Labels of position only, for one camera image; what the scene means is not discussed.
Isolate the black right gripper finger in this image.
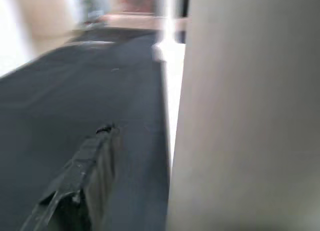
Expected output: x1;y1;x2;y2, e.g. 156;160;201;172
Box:
19;122;124;231

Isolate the white plastic table leg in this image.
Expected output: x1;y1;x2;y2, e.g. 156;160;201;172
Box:
166;0;320;231

